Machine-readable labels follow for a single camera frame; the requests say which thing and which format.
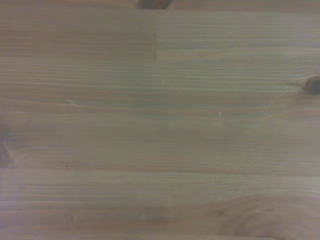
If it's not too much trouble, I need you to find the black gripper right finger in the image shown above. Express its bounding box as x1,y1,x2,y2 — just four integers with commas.
155,0,174,10

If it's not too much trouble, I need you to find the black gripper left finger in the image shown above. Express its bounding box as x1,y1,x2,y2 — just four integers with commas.
138,0,156,10

